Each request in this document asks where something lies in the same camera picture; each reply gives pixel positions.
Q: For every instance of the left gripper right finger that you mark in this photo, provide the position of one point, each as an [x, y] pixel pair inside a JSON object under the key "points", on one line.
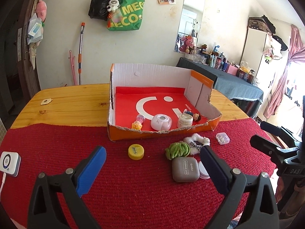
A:
{"points": [[217, 169]]}

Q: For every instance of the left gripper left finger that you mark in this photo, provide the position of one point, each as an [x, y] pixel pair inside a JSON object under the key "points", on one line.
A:
{"points": [[88, 169]]}

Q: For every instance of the pink white round compact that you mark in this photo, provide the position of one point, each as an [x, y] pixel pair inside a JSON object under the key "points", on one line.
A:
{"points": [[203, 173]]}

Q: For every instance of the clear small pill box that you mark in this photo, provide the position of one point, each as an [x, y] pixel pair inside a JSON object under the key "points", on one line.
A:
{"points": [[222, 138]]}

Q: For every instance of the taupe rounded case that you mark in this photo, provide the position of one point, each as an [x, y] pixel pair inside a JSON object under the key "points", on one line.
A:
{"points": [[185, 169]]}

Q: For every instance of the white fluffy star hairclip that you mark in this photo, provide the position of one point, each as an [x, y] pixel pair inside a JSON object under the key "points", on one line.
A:
{"points": [[196, 142]]}

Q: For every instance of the green fuzzy scrunchie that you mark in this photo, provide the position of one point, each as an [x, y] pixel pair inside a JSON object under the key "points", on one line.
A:
{"points": [[178, 149]]}

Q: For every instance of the yellow round cap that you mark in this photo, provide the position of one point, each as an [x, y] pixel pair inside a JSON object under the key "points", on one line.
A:
{"points": [[136, 152]]}

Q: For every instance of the blue boy figurine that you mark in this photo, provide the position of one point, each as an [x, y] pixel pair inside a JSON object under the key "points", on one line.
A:
{"points": [[196, 116]]}

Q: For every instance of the white glitter jar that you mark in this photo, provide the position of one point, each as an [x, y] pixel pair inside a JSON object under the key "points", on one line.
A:
{"points": [[185, 120]]}

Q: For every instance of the pink girl figurine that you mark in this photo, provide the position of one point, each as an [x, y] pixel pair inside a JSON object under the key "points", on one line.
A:
{"points": [[138, 123]]}

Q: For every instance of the pink round device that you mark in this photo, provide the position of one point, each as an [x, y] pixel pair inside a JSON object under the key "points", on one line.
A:
{"points": [[161, 122]]}

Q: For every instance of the white blue square device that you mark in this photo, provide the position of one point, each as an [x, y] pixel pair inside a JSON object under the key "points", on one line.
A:
{"points": [[10, 163]]}

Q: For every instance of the blue cloth side table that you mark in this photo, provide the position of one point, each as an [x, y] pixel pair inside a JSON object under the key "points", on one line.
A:
{"points": [[229, 85]]}

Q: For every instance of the small beige table tag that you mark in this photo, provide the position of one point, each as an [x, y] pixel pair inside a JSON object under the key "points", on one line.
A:
{"points": [[46, 101]]}

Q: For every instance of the red MINISO bag liner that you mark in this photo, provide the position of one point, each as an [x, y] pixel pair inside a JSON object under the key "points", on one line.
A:
{"points": [[149, 101]]}

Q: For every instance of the orange white cardboard box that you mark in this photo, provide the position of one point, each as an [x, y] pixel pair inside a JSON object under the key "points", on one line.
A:
{"points": [[197, 87]]}

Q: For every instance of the white wardrobe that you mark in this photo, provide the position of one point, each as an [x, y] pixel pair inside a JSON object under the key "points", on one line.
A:
{"points": [[263, 54]]}

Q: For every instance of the pink curtain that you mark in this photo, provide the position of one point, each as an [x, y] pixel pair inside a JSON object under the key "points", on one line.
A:
{"points": [[295, 55]]}

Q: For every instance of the pink clothes hanger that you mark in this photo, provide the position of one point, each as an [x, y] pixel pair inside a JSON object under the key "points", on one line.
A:
{"points": [[72, 65]]}

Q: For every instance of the orange silver mop pole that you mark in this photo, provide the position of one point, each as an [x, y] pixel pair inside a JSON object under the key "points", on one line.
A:
{"points": [[80, 53]]}

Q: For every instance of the pink plush rabbit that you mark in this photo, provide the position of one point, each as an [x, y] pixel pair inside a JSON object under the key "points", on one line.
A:
{"points": [[186, 44]]}

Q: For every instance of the plastic bag on door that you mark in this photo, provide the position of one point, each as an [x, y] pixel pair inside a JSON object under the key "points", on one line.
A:
{"points": [[35, 29]]}

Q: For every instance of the green tote bag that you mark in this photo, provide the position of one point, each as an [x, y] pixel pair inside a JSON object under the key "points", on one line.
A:
{"points": [[128, 17]]}

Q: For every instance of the pink plush on door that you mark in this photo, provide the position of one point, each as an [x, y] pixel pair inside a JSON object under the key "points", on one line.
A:
{"points": [[41, 10]]}

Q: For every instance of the black backpack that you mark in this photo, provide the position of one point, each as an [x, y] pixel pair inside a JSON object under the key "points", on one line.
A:
{"points": [[98, 9]]}

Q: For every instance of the wall mirror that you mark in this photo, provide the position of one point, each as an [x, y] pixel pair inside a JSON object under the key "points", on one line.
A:
{"points": [[190, 21]]}

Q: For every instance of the white plush keychain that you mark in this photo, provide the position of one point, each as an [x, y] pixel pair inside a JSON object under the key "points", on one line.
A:
{"points": [[113, 5]]}

